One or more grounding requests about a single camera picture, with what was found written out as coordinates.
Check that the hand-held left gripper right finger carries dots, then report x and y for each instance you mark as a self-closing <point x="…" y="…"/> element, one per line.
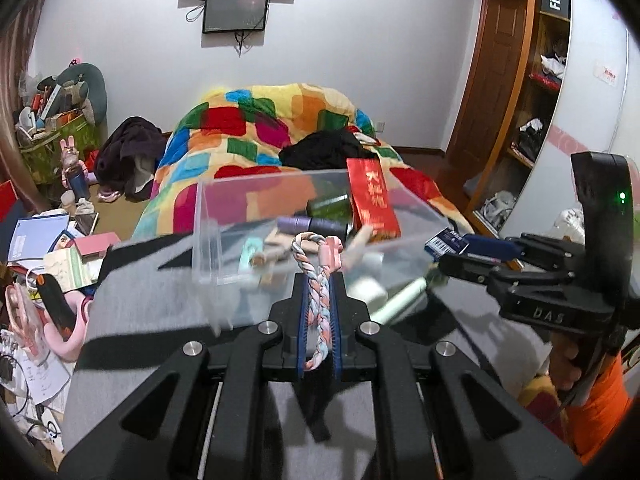
<point x="338" y="320"/>

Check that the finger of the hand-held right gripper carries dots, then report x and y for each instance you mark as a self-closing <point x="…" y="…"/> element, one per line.
<point x="470" y="267"/>
<point x="492" y="247"/>

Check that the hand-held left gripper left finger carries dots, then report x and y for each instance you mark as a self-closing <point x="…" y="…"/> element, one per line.
<point x="301" y="320"/>

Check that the small blue barcode box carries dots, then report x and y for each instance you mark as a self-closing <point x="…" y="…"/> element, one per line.
<point x="445" y="244"/>

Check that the white pen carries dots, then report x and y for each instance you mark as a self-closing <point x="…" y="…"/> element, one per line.
<point x="400" y="300"/>

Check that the tan rectangular block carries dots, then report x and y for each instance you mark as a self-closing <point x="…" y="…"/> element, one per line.
<point x="268" y="262"/>

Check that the mint green tube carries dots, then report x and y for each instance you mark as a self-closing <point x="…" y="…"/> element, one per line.
<point x="250" y="255"/>

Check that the purple bottle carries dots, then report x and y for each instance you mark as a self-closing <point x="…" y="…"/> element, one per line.
<point x="305" y="223"/>

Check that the green translucent jar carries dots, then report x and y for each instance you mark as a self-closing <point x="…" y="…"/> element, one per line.
<point x="327" y="206"/>

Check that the red tea packet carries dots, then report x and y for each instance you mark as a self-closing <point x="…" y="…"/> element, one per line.
<point x="372" y="200"/>

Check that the clear plastic storage bin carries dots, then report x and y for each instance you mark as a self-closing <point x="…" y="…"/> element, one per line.
<point x="225" y="220"/>

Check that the person's right forearm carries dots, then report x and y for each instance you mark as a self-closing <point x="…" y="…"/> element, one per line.
<point x="600" y="410"/>

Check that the person's right hand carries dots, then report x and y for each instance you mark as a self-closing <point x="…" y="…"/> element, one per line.
<point x="565" y="360"/>

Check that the white shoes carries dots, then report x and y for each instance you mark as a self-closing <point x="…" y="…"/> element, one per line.
<point x="497" y="205"/>

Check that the black white clothes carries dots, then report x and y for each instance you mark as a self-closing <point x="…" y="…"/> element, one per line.
<point x="531" y="140"/>

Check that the white wardrobe sliding door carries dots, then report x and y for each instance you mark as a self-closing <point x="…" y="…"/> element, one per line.
<point x="590" y="110"/>

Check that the wooden shelf unit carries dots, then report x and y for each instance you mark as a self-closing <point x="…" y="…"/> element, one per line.
<point x="535" y="100"/>

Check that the grey black striped blanket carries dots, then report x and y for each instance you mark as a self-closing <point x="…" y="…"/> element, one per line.
<point x="140" y="320"/>

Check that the black garment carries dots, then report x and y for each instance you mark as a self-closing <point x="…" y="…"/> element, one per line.
<point x="325" y="150"/>

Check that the wooden door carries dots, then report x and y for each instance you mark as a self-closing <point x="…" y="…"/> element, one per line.
<point x="492" y="75"/>

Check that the red folded item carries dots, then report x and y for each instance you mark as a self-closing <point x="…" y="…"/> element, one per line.
<point x="545" y="82"/>

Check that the white crumpled item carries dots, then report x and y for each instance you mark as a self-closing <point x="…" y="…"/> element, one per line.
<point x="554" y="66"/>

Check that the colourful patchwork quilt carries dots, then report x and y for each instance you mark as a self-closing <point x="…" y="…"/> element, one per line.
<point x="240" y="125"/>

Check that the pink book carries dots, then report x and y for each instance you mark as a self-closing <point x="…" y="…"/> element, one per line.
<point x="97" y="246"/>

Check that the pink slippers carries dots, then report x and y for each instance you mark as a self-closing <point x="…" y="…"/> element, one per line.
<point x="108" y="195"/>

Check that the pink curved massager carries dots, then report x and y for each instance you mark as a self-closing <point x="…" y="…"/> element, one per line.
<point x="67" y="350"/>

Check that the tablet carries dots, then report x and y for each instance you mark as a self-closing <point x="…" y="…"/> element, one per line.
<point x="85" y="223"/>

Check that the green white booklet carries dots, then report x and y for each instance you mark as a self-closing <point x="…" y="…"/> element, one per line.
<point x="67" y="270"/>

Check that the dark clothes pile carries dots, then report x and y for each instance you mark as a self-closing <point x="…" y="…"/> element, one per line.
<point x="127" y="152"/>

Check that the black orange tool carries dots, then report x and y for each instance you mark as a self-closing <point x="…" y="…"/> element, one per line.
<point x="57" y="305"/>

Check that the loose white papers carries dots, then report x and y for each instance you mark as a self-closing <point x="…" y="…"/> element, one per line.
<point x="35" y="375"/>

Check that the pink rabbit toy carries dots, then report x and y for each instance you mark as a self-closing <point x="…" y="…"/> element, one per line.
<point x="74" y="165"/>

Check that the pink clear pouch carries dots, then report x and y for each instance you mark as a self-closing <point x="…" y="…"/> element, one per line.
<point x="25" y="317"/>

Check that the blue book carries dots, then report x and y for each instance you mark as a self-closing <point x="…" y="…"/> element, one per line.
<point x="37" y="237"/>

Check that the green storage box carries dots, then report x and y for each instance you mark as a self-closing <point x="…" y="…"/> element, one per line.
<point x="45" y="155"/>

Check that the grey neck pillow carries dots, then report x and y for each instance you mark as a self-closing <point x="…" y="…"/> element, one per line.
<point x="92" y="90"/>

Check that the red box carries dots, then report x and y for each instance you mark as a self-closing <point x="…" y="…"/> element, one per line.
<point x="6" y="197"/>

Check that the striped curtain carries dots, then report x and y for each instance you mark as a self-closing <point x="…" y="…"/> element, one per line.
<point x="20" y="60"/>

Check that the small wall monitor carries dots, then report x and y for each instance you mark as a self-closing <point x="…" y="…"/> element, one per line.
<point x="235" y="11"/>

